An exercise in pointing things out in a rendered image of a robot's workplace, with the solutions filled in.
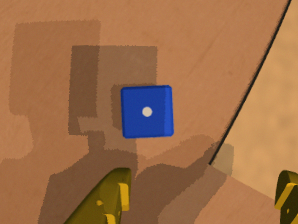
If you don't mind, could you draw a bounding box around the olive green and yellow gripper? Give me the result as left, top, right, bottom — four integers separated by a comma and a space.
63, 167, 298, 224

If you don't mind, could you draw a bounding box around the blue die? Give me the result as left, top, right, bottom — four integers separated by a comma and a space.
120, 85, 174, 139

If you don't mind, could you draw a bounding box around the tan flat mat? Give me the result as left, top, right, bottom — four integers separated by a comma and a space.
209, 0, 298, 200

